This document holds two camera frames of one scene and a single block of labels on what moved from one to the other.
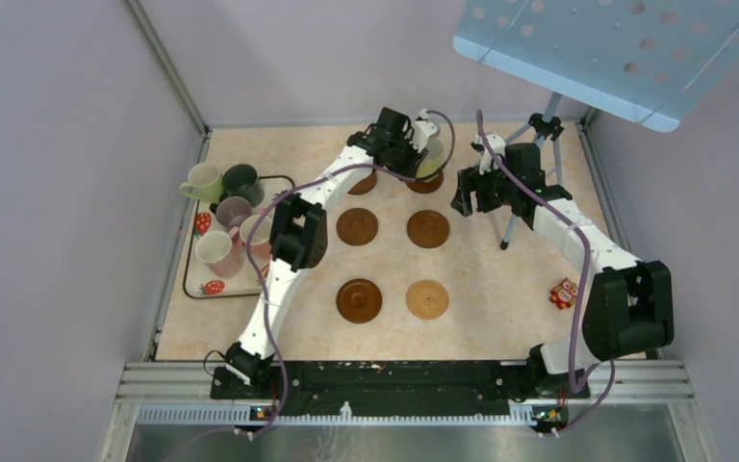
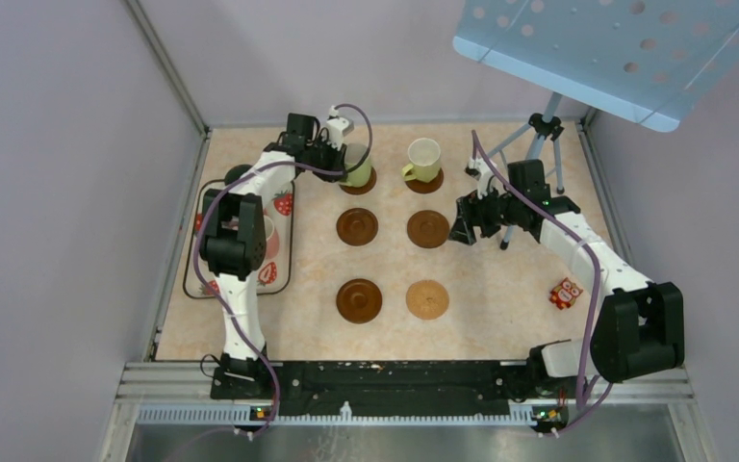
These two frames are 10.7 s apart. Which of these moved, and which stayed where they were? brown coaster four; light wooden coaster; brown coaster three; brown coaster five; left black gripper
Moved: left black gripper
Stayed: brown coaster four; brown coaster five; brown coaster three; light wooden coaster
